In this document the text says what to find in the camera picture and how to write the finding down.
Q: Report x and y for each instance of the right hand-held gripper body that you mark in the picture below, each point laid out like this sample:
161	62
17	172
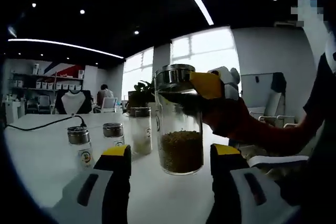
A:
225	75

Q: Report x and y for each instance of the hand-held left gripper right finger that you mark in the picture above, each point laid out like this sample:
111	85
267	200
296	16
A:
236	195

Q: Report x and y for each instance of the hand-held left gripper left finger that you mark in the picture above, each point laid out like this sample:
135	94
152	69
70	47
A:
86	195

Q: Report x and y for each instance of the short labelled seasoning bottle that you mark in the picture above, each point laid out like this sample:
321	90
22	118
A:
81	150

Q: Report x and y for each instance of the tall seasoning bottle brown contents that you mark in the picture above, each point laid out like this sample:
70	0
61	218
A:
181	150

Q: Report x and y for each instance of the tall seasoning bottle white contents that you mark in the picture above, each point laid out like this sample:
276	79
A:
140	132

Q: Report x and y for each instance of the short glass seasoning bottle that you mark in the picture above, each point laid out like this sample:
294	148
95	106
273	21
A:
113	132

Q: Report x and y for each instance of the person's right hand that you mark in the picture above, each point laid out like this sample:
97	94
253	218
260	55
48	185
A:
223	119

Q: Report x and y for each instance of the whiteboard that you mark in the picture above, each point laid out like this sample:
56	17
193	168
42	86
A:
260	93

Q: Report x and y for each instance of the green potted plant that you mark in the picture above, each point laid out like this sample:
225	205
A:
141	94

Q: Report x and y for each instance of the dark cloth on whiteboard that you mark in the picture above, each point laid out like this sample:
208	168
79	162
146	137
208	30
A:
278	82

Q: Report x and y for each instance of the white chair armrest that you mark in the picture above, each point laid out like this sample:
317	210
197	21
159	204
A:
278	160

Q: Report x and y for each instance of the white mesh office chair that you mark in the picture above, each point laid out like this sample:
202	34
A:
109	104

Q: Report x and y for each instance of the grey office chair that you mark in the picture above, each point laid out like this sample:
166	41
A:
39	104

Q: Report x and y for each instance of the person's dark shirt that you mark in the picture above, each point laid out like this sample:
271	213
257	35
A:
323	129

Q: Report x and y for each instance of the white cabinet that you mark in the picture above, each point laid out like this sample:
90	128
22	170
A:
14	111

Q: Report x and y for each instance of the shelf with white boxes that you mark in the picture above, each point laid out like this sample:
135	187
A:
47	83

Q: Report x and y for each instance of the curved ceiling light strip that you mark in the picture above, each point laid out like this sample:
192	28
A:
65	45

